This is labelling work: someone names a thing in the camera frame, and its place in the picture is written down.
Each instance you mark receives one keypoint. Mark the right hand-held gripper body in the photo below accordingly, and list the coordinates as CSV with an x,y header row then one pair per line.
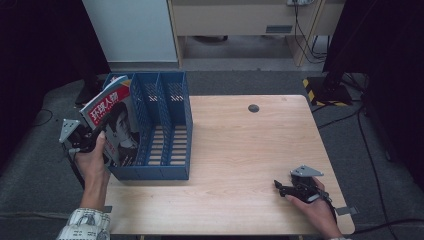
x,y
308,188

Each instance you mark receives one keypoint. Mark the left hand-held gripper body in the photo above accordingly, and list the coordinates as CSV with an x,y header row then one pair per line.
x,y
80,140

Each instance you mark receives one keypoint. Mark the grey portrait cover magazine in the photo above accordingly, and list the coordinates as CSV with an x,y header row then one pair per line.
x,y
111,100

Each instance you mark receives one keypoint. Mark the blue plastic file rack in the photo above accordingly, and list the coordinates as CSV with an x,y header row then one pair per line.
x,y
166,171

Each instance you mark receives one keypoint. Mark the person's right hand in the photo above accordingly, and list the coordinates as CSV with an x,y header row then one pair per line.
x,y
316,213

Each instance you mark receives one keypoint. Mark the person's left hand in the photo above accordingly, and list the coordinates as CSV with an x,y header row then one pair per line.
x,y
93,166

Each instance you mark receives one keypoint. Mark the grey tape strip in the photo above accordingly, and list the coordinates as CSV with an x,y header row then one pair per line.
x,y
346,210
107,209

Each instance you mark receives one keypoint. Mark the dark round table cap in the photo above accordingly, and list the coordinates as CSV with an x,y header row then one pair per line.
x,y
253,108

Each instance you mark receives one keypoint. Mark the black yellow striped stand base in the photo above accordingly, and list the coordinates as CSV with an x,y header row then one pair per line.
x,y
328,95

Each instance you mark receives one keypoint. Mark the dark curtain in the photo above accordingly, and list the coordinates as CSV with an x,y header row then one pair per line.
x,y
40,50
393,66

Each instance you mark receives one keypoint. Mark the white cabinet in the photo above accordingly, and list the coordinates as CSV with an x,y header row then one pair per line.
x,y
130,30

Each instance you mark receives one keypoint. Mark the white power strip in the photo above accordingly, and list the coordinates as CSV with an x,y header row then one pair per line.
x,y
300,2

